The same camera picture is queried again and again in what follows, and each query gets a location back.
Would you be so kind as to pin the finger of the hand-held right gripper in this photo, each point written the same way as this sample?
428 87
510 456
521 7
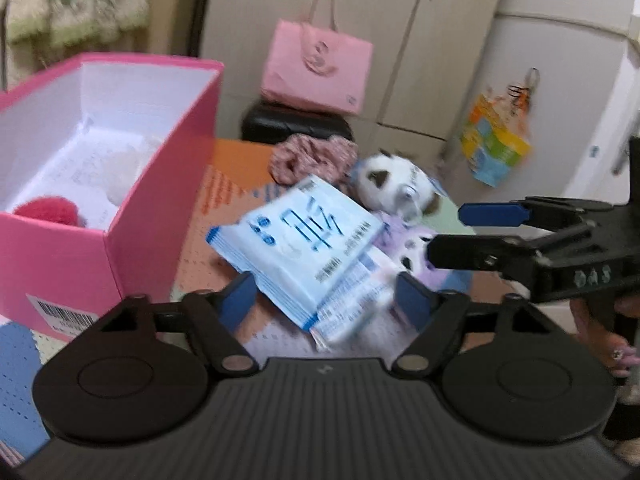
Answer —
492 214
470 252

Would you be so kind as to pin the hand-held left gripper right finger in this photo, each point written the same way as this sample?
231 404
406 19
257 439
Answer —
412 300

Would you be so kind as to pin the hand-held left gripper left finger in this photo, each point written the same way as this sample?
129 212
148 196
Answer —
240 297

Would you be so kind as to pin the purple plush toy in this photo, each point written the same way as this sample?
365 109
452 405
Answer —
400 232

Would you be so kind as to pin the light blue wipes pack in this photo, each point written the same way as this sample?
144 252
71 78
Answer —
300 240

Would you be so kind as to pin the pink cardboard box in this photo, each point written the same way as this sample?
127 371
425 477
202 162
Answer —
145 240

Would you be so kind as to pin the person's right hand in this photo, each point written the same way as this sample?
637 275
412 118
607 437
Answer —
585 320

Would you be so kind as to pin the colourful hanging bag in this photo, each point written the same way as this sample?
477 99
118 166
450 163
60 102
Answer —
492 140

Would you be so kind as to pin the white brown cat plush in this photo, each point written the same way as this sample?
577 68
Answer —
385 180

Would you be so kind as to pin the pink floral scrunchie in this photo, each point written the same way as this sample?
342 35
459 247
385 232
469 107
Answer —
310 157

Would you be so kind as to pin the white fluffy pompom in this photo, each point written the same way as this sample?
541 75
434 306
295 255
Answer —
125 165

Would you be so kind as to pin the black suitcase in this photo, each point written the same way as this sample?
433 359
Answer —
290 125

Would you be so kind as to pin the beige wardrobe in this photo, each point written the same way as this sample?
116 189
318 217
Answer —
400 35

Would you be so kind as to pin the white paper sheet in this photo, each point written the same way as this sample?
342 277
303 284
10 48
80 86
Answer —
75 170

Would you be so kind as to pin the red fluffy pompom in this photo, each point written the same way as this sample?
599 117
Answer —
47 210

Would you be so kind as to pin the pink paper bag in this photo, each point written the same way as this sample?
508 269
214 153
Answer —
310 75

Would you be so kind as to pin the cream fluffy bathrobe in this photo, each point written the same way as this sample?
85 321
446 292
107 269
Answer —
75 0

